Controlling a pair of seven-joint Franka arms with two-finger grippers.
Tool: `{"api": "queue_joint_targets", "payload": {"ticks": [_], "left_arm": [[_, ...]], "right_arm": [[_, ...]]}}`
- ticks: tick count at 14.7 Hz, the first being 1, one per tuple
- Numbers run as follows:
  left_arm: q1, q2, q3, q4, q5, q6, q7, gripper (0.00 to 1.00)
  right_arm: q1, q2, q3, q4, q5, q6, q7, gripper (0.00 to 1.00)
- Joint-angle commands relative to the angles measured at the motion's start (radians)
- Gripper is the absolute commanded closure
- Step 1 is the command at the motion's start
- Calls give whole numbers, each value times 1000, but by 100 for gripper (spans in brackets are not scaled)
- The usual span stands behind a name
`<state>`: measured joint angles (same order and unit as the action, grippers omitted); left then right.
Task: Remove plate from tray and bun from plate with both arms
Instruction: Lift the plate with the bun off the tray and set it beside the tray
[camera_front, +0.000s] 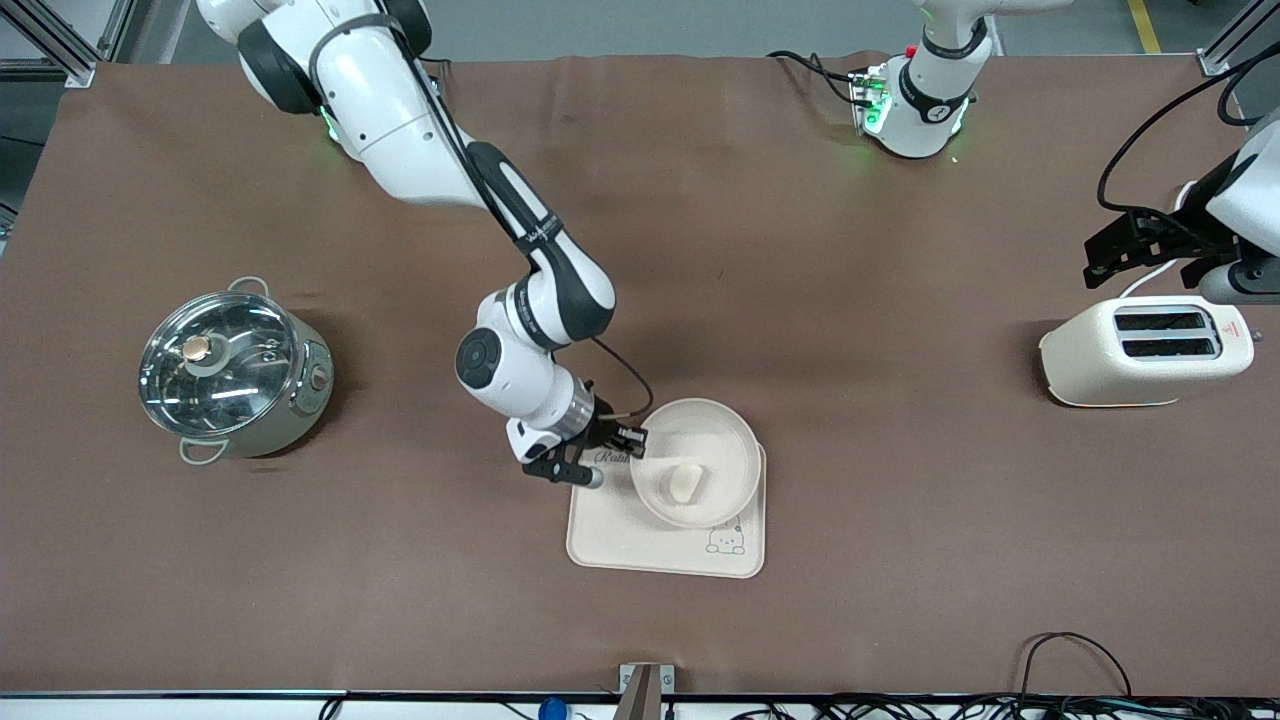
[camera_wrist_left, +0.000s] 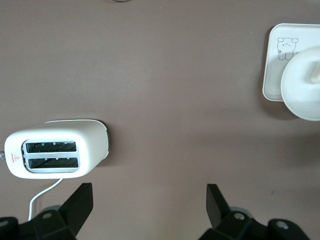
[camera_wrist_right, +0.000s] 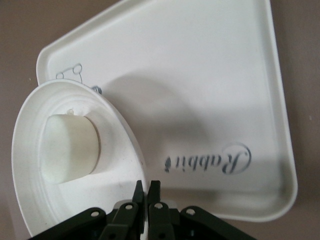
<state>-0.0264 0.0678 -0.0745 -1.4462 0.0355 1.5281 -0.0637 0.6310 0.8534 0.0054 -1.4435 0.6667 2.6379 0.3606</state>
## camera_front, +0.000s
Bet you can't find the round beige plate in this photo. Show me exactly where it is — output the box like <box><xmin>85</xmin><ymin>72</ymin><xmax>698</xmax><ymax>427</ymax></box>
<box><xmin>629</xmin><ymin>398</ymin><xmax>761</xmax><ymax>530</ymax></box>

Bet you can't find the beige rabbit print tray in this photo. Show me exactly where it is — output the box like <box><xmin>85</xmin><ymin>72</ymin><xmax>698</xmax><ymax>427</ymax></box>
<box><xmin>566</xmin><ymin>440</ymin><xmax>767</xmax><ymax>580</ymax></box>

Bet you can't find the black arm base cable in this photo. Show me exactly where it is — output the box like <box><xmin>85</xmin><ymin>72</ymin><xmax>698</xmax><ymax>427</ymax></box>
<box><xmin>767</xmin><ymin>50</ymin><xmax>863</xmax><ymax>107</ymax></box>

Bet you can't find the aluminium frame post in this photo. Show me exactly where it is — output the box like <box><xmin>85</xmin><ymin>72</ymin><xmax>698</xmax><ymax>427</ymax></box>
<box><xmin>1196</xmin><ymin>0</ymin><xmax>1280</xmax><ymax>77</ymax></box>
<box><xmin>0</xmin><ymin>0</ymin><xmax>136</xmax><ymax>89</ymax></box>

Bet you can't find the cream two-slot toaster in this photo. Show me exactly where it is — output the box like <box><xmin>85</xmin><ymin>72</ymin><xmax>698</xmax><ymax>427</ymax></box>
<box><xmin>1038</xmin><ymin>295</ymin><xmax>1256</xmax><ymax>408</ymax></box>

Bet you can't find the brown table mat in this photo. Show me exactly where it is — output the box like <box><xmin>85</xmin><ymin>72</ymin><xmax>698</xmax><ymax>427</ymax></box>
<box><xmin>0</xmin><ymin>50</ymin><xmax>1280</xmax><ymax>697</ymax></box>

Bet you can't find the grey metal bracket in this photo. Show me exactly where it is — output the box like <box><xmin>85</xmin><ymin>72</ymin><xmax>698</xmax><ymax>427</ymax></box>
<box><xmin>618</xmin><ymin>663</ymin><xmax>675</xmax><ymax>720</ymax></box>

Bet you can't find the steel pot with glass lid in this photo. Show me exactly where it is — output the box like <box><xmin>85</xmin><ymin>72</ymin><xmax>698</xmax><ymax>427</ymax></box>
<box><xmin>140</xmin><ymin>277</ymin><xmax>336</xmax><ymax>466</ymax></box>

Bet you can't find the black looped cable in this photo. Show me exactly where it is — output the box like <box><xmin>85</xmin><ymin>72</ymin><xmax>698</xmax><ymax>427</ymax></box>
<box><xmin>1019</xmin><ymin>631</ymin><xmax>1133</xmax><ymax>701</ymax></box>

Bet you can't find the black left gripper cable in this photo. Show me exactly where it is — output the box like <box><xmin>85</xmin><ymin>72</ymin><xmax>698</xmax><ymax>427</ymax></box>
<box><xmin>1097</xmin><ymin>45</ymin><xmax>1280</xmax><ymax>216</ymax></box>

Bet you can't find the black cable bundle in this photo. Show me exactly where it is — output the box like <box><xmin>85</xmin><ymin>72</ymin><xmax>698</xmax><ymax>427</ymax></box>
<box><xmin>730</xmin><ymin>694</ymin><xmax>1280</xmax><ymax>720</ymax></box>

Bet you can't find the white toaster cable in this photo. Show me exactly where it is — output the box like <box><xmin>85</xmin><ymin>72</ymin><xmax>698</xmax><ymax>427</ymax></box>
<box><xmin>1118</xmin><ymin>180</ymin><xmax>1201</xmax><ymax>301</ymax></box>

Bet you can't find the glass pot lid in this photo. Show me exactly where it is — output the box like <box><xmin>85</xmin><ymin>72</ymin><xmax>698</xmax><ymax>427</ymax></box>
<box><xmin>138</xmin><ymin>292</ymin><xmax>299</xmax><ymax>439</ymax></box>

